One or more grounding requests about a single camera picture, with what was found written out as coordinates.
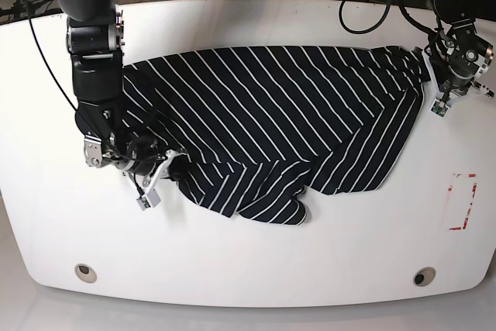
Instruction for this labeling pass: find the navy white striped T-shirt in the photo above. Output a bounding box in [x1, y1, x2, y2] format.
[123, 46, 429, 225]

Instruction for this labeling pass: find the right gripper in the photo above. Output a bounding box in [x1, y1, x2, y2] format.
[115, 135, 190, 181]

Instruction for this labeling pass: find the table cable grommet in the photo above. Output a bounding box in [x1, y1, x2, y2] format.
[413, 267, 436, 287]
[74, 264, 98, 284]

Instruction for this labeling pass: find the right table cable grommet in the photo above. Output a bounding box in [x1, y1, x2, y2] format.
[413, 267, 436, 287]

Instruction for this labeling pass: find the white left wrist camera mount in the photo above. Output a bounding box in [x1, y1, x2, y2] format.
[398, 47, 495, 123]

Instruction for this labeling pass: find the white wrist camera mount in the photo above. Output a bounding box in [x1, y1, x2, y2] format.
[122, 148, 187, 211]
[398, 47, 495, 123]

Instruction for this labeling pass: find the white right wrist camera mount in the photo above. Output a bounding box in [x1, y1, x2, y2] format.
[122, 148, 187, 211]

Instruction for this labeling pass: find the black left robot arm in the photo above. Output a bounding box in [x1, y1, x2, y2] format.
[431, 0, 494, 94]

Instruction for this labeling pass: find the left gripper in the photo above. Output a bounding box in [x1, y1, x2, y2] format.
[428, 22, 494, 95]

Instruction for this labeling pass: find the red tape rectangle marker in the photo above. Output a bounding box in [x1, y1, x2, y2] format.
[444, 173, 477, 231]

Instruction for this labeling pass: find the left table cable grommet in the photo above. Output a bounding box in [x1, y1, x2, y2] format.
[74, 264, 98, 284]

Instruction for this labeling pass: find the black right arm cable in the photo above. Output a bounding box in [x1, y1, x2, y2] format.
[21, 0, 78, 115]

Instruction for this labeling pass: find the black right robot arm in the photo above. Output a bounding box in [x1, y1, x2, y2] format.
[57, 0, 167, 177]

